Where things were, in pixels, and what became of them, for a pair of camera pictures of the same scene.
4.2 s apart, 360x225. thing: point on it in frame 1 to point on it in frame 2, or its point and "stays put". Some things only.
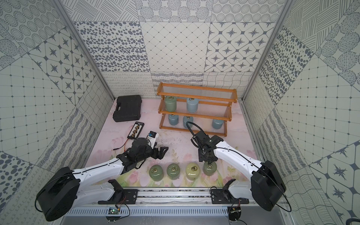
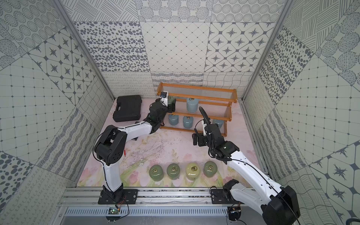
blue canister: (173, 119) stays put
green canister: (156, 173) stays put
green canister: (170, 103) stays put
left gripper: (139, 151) to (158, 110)
